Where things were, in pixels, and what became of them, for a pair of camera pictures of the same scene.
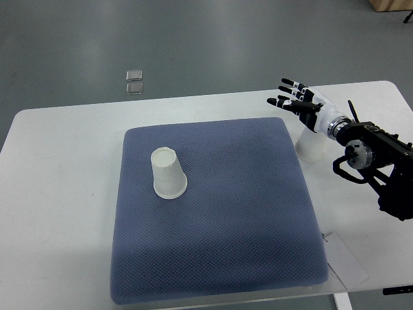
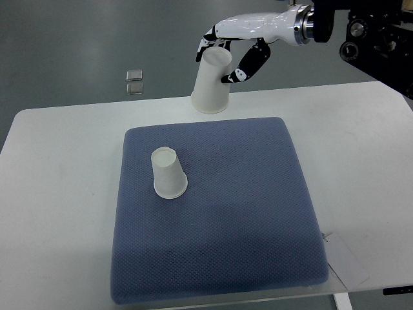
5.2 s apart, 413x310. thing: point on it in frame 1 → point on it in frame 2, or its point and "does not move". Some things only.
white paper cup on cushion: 170,181 does not move
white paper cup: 310,145 → 210,95
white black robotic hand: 313,109 → 293,26
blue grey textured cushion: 246,225 does not move
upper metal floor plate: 134,75 does not move
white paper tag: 342,261 does not move
